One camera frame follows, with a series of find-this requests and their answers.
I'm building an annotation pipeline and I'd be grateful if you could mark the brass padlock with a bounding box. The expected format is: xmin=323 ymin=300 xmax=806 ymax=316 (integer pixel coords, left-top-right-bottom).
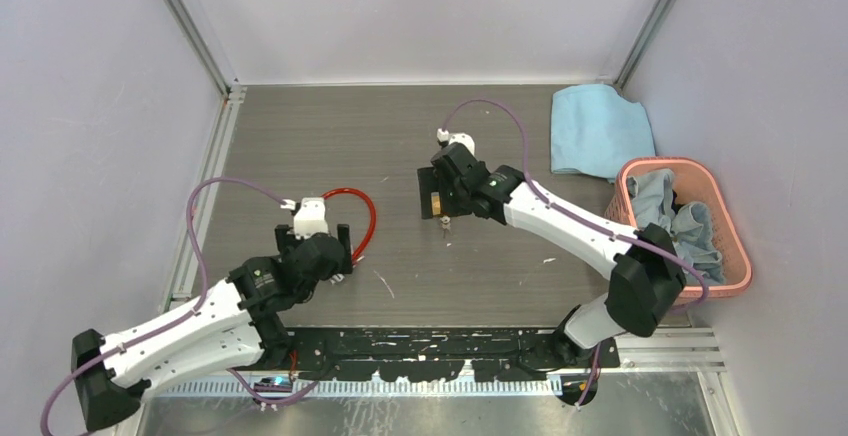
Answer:
xmin=430 ymin=192 xmax=443 ymax=218

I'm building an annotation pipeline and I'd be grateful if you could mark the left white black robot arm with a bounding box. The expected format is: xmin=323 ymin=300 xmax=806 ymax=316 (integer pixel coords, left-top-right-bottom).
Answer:
xmin=71 ymin=224 xmax=353 ymax=432

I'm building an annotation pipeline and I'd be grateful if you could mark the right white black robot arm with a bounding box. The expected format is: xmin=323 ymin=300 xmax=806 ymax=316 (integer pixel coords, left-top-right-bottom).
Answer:
xmin=416 ymin=142 xmax=686 ymax=367

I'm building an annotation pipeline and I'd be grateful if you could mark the light blue cloth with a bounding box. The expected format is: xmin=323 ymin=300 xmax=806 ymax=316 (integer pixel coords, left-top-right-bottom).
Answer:
xmin=550 ymin=84 xmax=656 ymax=181

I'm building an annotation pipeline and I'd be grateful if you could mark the grey-blue cloth in basket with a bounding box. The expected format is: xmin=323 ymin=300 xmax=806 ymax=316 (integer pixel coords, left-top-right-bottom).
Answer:
xmin=626 ymin=168 xmax=726 ymax=286

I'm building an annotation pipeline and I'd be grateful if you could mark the pink plastic basket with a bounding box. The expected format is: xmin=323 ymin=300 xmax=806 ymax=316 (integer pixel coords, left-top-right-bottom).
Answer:
xmin=605 ymin=157 xmax=752 ymax=299

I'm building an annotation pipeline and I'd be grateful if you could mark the red rubber ring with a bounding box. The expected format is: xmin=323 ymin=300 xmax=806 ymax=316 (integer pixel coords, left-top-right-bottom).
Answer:
xmin=321 ymin=187 xmax=378 ymax=267

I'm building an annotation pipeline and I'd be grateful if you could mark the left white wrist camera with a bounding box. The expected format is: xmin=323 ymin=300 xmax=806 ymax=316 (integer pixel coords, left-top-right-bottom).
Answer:
xmin=293 ymin=197 xmax=329 ymax=240

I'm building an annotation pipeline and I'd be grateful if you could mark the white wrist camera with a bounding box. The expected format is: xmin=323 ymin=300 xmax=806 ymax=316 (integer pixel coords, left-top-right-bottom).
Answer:
xmin=293 ymin=197 xmax=329 ymax=240
xmin=436 ymin=128 xmax=476 ymax=156

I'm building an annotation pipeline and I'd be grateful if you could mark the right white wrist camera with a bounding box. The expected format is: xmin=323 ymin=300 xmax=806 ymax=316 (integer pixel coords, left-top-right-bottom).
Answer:
xmin=436 ymin=128 xmax=476 ymax=156

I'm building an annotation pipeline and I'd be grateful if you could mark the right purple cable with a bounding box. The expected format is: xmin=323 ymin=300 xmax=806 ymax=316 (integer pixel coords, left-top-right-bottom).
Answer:
xmin=442 ymin=98 xmax=710 ymax=307

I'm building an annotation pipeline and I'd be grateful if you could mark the purple cable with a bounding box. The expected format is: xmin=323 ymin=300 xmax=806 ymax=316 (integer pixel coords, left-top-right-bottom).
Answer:
xmin=442 ymin=98 xmax=710 ymax=307
xmin=39 ymin=177 xmax=297 ymax=436

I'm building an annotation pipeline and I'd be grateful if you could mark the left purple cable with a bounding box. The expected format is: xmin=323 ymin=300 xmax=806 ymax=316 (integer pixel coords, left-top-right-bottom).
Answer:
xmin=39 ymin=177 xmax=297 ymax=436

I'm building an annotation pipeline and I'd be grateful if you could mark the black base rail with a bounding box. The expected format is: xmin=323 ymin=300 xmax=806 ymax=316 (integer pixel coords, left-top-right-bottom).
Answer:
xmin=249 ymin=327 xmax=620 ymax=383

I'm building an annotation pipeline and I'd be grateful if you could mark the white slotted cable duct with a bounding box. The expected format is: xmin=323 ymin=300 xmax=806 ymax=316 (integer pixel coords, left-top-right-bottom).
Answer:
xmin=161 ymin=375 xmax=562 ymax=398

